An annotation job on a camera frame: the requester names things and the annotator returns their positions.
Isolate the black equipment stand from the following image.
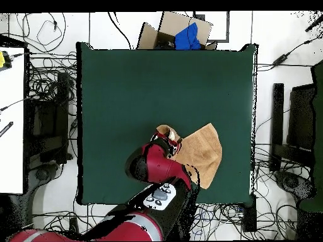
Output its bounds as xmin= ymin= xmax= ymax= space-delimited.
xmin=268 ymin=83 xmax=316 ymax=172
xmin=25 ymin=71 xmax=74 ymax=164

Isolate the grey looped cable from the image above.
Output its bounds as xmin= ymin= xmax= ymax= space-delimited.
xmin=22 ymin=12 xmax=67 ymax=54

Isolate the orange terry towel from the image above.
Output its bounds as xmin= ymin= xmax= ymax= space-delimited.
xmin=155 ymin=122 xmax=223 ymax=190

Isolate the black power strip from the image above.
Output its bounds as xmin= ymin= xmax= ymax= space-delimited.
xmin=242 ymin=193 xmax=257 ymax=233

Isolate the black cable tangle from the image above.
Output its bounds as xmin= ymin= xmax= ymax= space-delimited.
xmin=189 ymin=143 xmax=314 ymax=240
xmin=32 ymin=204 xmax=114 ymax=235
xmin=25 ymin=50 xmax=78 ymax=107

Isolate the dark green table cloth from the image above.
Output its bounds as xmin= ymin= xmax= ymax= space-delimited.
xmin=76 ymin=41 xmax=258 ymax=205

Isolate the yellow and black device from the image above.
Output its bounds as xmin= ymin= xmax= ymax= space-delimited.
xmin=0 ymin=50 xmax=13 ymax=72

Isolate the blue cloth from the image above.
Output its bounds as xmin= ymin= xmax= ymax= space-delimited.
xmin=174 ymin=22 xmax=202 ymax=50

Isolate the black power adapter with cable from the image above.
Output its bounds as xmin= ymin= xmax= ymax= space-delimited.
xmin=256 ymin=32 xmax=323 ymax=72

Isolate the white desk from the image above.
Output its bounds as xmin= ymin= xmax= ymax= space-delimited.
xmin=0 ymin=46 xmax=26 ymax=195

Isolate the brown cardboard box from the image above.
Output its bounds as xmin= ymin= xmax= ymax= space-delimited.
xmin=136 ymin=11 xmax=218 ymax=50

